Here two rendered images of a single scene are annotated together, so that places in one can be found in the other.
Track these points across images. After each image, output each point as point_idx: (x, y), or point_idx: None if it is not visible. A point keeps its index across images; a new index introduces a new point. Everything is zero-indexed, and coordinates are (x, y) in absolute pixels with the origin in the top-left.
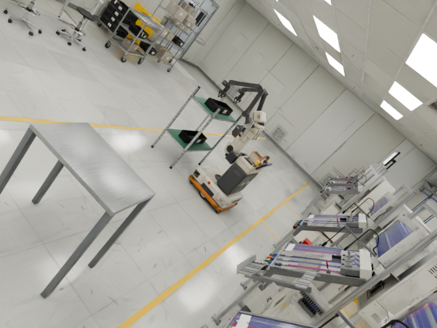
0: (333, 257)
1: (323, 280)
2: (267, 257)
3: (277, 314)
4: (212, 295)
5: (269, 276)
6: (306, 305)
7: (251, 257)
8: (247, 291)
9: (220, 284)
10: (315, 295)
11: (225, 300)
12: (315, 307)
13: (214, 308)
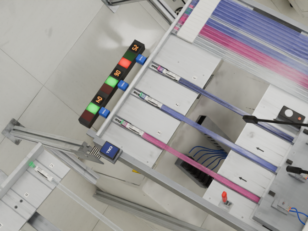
0: (282, 118)
1: (208, 213)
2: (115, 67)
3: (122, 182)
4: (10, 73)
5: (90, 160)
6: (191, 174)
7: (18, 171)
8: (54, 146)
9: (38, 27)
10: (245, 102)
11: (47, 71)
12: (225, 152)
13: (13, 104)
